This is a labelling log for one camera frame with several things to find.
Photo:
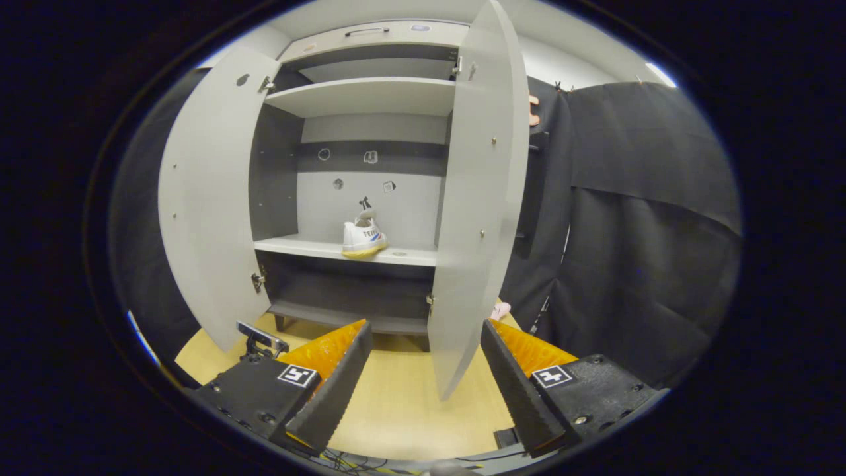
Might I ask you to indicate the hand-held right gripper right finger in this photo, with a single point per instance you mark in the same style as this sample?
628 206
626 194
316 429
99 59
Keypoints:
515 396

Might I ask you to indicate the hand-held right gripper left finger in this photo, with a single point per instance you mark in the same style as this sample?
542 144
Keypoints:
334 396

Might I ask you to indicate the white shoe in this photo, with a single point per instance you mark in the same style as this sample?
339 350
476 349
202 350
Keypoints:
362 238

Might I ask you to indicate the grey cabinet door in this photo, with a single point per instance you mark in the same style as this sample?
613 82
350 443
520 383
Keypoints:
211 198
479 198

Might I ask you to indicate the grey shoe cabinet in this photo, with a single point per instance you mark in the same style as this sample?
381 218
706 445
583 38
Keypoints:
363 96

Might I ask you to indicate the grey cabinet drawer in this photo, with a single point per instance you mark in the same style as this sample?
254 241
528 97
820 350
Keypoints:
396 41

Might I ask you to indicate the pink small object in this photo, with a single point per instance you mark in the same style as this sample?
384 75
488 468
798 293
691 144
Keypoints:
501 311

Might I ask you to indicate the black backdrop cloth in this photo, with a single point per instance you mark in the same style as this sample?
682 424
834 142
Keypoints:
648 264

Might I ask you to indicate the ceiling light panel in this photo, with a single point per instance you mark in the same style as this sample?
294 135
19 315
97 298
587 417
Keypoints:
661 74

